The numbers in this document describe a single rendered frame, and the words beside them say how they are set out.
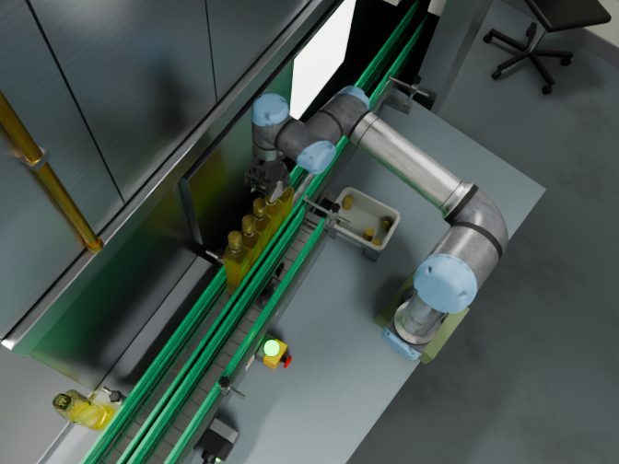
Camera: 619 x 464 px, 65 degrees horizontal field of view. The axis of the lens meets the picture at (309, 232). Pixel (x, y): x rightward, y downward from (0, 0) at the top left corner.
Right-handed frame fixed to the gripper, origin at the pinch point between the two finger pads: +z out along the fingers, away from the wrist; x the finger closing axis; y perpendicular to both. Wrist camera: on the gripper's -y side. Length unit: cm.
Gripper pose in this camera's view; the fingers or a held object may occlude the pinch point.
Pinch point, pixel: (272, 189)
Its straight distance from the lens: 131.4
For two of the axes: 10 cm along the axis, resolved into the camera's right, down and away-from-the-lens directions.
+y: -4.9, 7.5, -4.4
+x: 8.7, 4.7, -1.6
